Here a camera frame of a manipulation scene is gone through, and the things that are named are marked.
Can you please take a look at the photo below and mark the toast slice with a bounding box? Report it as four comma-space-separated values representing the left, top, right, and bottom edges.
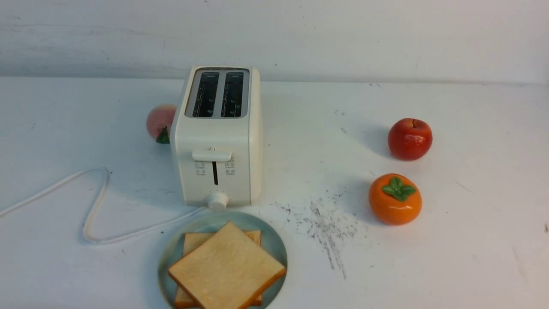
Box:
173, 230, 262, 309
168, 221, 287, 309

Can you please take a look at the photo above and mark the white two-slot toaster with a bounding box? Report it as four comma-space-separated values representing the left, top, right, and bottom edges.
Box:
170, 65, 263, 211

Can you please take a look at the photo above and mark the pink peach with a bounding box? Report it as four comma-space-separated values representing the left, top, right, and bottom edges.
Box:
146, 104, 177, 144

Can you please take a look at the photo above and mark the orange persimmon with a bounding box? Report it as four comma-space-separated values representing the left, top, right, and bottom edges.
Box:
368, 173, 423, 226

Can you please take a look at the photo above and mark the red apple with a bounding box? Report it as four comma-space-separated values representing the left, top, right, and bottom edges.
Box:
388, 118, 433, 161

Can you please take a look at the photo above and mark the light blue round plate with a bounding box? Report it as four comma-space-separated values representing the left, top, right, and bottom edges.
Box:
157, 212, 288, 309

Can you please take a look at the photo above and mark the white power cable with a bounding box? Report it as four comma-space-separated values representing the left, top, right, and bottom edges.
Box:
0, 167, 209, 245

